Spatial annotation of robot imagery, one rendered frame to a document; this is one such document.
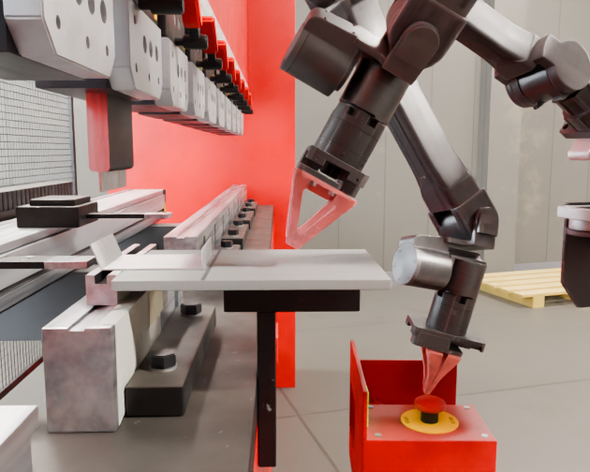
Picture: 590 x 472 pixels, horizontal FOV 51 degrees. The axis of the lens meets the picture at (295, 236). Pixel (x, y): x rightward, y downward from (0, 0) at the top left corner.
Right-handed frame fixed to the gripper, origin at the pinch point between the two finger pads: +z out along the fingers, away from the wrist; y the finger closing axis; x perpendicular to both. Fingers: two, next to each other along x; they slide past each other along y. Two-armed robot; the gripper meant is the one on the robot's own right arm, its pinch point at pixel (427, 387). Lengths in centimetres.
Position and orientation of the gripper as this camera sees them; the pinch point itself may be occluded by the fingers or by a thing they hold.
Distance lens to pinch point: 93.1
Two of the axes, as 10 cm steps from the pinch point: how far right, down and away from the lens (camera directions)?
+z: -2.5, 9.6, 1.5
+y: -9.7, -2.5, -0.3
